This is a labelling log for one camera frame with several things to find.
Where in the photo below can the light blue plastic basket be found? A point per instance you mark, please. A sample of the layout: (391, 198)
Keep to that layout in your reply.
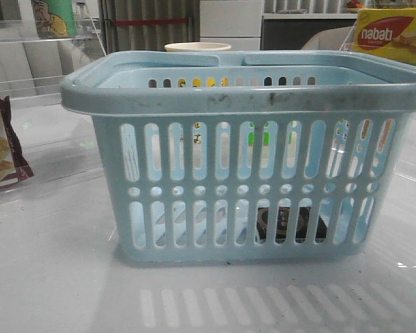
(193, 144)

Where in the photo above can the cream paper cup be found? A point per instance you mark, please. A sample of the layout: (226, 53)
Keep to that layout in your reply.
(197, 47)

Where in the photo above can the white drawer cabinet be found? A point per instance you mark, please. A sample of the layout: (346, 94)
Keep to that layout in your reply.
(236, 23)

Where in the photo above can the brown cracker snack bag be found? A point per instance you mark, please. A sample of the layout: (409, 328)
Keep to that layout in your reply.
(13, 166)

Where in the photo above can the clear acrylic shelf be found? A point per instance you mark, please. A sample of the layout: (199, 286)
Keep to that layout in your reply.
(32, 67)

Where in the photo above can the green cartoon snack package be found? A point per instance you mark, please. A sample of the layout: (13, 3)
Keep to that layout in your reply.
(54, 18)

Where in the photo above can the yellow nabati wafer box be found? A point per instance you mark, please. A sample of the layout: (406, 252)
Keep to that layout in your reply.
(387, 33)

